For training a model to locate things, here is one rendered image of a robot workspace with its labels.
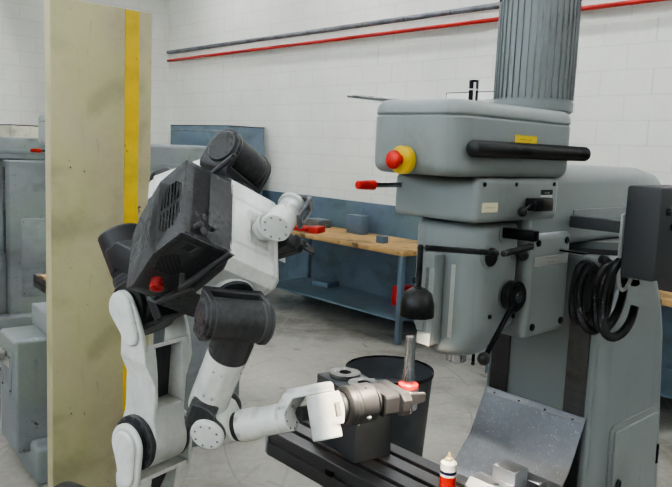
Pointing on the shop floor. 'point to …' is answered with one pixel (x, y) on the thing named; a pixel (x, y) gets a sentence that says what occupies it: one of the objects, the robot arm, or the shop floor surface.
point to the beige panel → (90, 219)
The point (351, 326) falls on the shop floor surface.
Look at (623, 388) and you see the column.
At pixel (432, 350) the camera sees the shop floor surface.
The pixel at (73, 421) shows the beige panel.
